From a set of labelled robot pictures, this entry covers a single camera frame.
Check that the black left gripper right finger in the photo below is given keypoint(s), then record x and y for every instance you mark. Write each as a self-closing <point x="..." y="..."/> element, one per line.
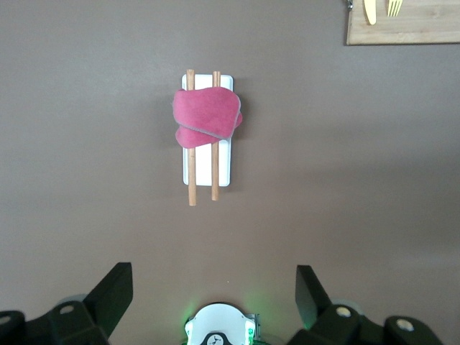
<point x="316" y="302"/>

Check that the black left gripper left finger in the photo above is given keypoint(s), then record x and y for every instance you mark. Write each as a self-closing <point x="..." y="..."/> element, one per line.
<point x="108" y="298"/>

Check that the pink fleece cloth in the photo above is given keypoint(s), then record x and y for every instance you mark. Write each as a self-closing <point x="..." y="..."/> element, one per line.
<point x="208" y="108"/>

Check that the wooden rod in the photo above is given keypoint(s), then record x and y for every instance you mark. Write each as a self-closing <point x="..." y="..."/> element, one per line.
<point x="215" y="172"/>
<point x="192" y="179"/>

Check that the white rectangular tray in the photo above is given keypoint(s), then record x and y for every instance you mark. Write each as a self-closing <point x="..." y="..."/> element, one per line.
<point x="204" y="169"/>

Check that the wooden cutting board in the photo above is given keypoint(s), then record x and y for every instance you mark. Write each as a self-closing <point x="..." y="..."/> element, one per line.
<point x="413" y="30"/>

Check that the yellow plastic knife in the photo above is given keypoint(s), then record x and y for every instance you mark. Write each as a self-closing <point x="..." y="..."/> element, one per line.
<point x="370" y="12"/>

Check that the yellow plastic fork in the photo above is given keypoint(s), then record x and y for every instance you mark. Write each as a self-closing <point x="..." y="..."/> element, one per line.
<point x="394" y="9"/>

